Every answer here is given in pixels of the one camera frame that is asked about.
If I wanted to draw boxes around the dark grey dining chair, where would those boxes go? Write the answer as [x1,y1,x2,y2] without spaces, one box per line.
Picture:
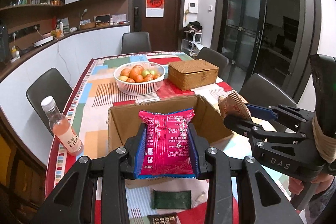
[121,31,152,55]
[26,68,72,132]
[239,73,298,109]
[196,47,230,77]

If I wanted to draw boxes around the white cart with bags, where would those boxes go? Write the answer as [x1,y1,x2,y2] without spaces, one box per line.
[181,21,204,56]

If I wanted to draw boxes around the red white wall calendar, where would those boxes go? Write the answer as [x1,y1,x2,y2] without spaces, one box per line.
[146,0,166,18]

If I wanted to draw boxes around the brown white snack packet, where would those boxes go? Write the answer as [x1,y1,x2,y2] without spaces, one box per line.
[218,90,252,122]

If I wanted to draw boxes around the colourful checked tablecloth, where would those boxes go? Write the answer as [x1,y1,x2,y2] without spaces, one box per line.
[45,51,292,224]

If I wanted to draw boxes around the small black board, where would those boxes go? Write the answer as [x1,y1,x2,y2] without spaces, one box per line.
[94,14,111,23]

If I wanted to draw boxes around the white base cabinets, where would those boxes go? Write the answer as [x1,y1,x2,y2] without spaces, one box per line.
[0,25,131,135]

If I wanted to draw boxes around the pile of fruits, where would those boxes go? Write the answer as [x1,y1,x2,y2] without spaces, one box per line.
[119,64,161,83]

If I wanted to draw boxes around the brown cardboard box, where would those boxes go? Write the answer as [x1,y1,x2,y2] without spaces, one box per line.
[106,94,234,189]

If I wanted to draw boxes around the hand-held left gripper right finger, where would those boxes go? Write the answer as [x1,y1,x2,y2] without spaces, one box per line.
[188,122,302,224]

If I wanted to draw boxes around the white plastic fruit basket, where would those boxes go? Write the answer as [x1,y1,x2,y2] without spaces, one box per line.
[113,61,166,96]

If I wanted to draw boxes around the dark glass sliding door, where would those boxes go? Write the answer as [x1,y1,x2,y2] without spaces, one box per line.
[226,0,267,75]

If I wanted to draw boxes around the person's right hand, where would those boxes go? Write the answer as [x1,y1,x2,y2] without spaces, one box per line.
[287,175,336,198]

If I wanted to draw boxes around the dark green snack packet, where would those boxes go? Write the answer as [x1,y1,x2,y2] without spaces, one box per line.
[152,190,192,210]

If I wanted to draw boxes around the pink red snack packet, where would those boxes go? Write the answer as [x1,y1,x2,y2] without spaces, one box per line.
[138,108,197,179]

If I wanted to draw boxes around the dark brown entrance door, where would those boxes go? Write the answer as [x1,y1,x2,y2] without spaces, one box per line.
[131,0,187,52]

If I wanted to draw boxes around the pink drink bottle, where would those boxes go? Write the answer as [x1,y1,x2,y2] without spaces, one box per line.
[41,96,84,157]

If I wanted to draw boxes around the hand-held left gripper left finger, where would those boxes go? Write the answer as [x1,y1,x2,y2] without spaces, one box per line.
[39,123,147,224]

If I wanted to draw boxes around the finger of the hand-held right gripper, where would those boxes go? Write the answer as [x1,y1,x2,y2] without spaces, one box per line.
[223,114,307,142]
[245,103,314,126]

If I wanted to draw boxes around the white flat tray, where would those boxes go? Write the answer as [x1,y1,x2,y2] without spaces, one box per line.
[33,36,55,47]

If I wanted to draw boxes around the dark wooden display cabinet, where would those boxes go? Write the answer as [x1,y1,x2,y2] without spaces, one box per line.
[0,122,48,224]

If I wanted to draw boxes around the black countertop appliance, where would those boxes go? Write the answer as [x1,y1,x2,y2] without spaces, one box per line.
[0,22,9,63]

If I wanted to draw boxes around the woven wicker lidded box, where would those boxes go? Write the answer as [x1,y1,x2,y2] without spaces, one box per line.
[167,59,219,91]

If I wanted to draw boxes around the dark brown chocolate packet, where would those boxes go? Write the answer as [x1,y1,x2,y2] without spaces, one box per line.
[147,212,179,224]

